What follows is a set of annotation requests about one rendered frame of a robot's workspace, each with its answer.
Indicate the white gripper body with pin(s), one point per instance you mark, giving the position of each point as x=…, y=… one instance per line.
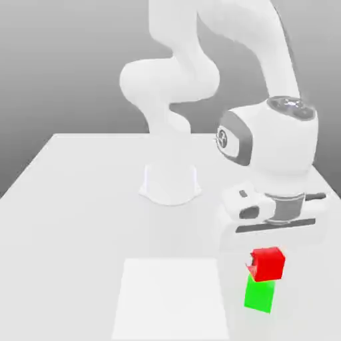
x=277, y=235

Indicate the small red cube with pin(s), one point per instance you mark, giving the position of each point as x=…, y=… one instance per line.
x=269, y=265

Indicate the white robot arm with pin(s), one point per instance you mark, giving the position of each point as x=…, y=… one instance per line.
x=282, y=143

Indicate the small green cube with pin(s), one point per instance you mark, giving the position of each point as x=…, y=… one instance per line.
x=259, y=297

